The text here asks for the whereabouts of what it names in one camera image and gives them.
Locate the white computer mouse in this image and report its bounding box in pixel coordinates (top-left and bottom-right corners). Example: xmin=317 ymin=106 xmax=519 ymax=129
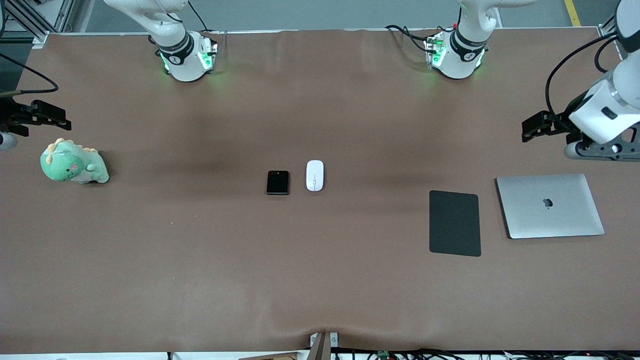
xmin=305 ymin=160 xmax=325 ymax=192

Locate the black mouse pad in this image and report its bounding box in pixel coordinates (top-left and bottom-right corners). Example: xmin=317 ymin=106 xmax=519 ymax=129
xmin=429 ymin=190 xmax=482 ymax=258

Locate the black folded phone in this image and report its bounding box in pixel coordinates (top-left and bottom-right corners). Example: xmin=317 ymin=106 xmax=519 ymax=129
xmin=266 ymin=170 xmax=290 ymax=196

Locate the green dinosaur plush toy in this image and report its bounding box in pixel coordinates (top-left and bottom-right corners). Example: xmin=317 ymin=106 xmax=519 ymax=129
xmin=40 ymin=138 xmax=110 ymax=185

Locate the silver closed laptop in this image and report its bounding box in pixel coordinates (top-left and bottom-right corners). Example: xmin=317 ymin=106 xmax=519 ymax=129
xmin=496 ymin=173 xmax=605 ymax=240

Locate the brown table cover cloth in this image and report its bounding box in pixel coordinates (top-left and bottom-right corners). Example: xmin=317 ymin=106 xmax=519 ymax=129
xmin=0 ymin=27 xmax=640 ymax=354

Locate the black left arm loop cable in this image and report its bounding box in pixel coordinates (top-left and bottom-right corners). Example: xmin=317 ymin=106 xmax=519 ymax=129
xmin=593 ymin=37 xmax=617 ymax=74

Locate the aluminium frame corner profile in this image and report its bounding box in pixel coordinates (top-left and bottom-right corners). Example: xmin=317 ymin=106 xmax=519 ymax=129
xmin=597 ymin=15 xmax=640 ymax=52

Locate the aluminium frame with diagonal struts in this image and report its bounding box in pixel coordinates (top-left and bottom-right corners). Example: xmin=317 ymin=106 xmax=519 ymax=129
xmin=0 ymin=0 xmax=77 ymax=49

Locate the black left base cable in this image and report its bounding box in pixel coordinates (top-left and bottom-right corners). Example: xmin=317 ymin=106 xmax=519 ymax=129
xmin=385 ymin=24 xmax=437 ymax=54

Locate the black base cable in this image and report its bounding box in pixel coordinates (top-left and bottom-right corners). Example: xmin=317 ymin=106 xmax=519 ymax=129
xmin=385 ymin=24 xmax=437 ymax=54
xmin=188 ymin=0 xmax=228 ymax=49

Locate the black right base cable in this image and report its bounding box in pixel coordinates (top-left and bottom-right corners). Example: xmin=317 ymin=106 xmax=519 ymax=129
xmin=188 ymin=0 xmax=228 ymax=49

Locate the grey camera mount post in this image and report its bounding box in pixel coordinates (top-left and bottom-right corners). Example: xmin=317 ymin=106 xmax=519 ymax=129
xmin=307 ymin=331 xmax=339 ymax=360

